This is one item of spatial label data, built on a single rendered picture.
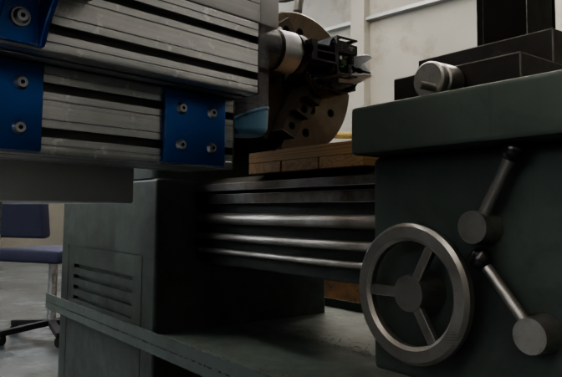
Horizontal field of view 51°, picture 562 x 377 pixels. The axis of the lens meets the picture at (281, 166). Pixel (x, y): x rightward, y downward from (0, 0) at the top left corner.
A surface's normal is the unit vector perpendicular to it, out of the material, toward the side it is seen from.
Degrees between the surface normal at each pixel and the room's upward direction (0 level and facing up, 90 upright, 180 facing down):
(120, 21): 90
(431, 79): 90
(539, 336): 90
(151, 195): 90
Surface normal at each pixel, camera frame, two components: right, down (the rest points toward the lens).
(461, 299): -0.79, -0.06
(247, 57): 0.71, -0.05
